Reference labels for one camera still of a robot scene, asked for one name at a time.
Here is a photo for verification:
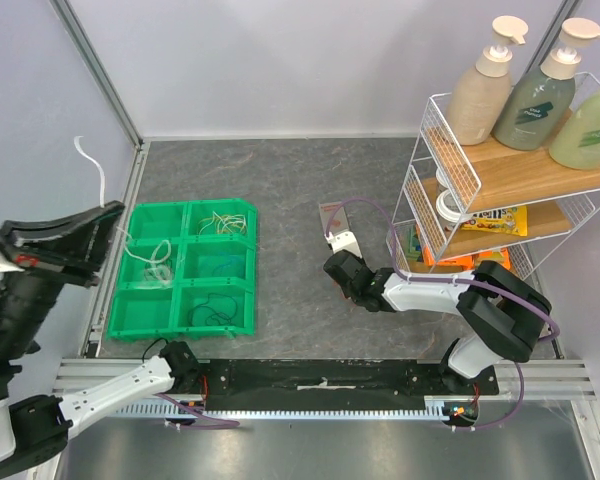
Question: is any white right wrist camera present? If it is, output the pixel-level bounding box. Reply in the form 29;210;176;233
325;230;363;258

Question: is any white yogurt cup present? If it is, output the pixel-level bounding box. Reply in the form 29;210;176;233
435;168;471;224

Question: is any yellow candy bag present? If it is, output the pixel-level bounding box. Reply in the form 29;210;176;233
461;206;528;237

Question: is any beige pump bottle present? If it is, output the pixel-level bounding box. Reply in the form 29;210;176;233
445;15;529;146

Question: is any grey-green pump bottle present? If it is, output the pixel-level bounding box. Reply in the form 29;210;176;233
492;17;600;151

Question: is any orange snack packet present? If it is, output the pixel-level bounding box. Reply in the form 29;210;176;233
416;227;512;273

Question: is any light green pump bottle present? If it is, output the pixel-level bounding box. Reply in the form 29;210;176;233
549;90;600;170

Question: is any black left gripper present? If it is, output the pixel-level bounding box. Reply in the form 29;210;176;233
0;197;133;356

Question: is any purple left arm hose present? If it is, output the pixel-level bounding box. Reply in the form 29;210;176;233
154;392;241;430

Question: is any white wire shelf rack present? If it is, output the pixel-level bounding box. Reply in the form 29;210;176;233
386;93;600;279

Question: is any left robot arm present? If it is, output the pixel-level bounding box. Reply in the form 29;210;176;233
0;201;201;479

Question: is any aluminium slotted rail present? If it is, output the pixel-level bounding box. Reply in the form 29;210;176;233
112;397;468;421

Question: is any blue cable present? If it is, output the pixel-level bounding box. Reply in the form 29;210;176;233
212;253;246;276

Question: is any green divided plastic bin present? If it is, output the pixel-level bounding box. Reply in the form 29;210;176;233
107;198;258;341

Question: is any green snack box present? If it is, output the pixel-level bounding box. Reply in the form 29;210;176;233
403;226;423;262

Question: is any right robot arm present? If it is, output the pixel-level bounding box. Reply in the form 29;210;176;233
323;250;558;394

